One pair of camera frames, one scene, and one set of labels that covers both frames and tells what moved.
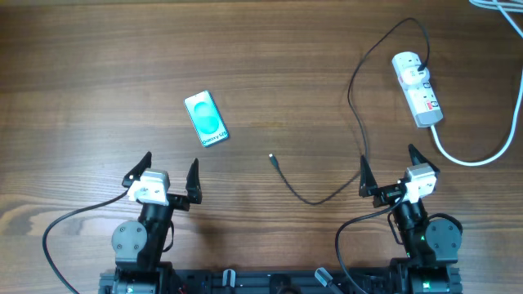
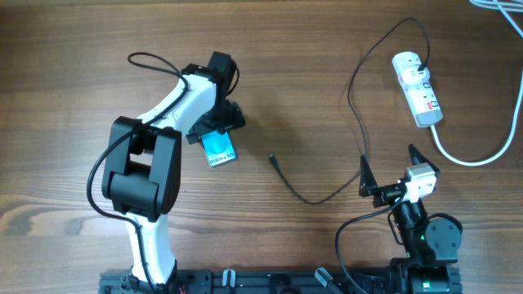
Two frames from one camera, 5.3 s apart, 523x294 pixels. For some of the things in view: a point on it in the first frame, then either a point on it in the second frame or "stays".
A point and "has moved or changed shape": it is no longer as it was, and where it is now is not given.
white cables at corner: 503,6 stays
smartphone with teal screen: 206,118 has moved or changed shape
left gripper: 181,202 -> 233,118
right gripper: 369,187 stays
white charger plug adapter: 411,76 stays
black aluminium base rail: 306,281 stays
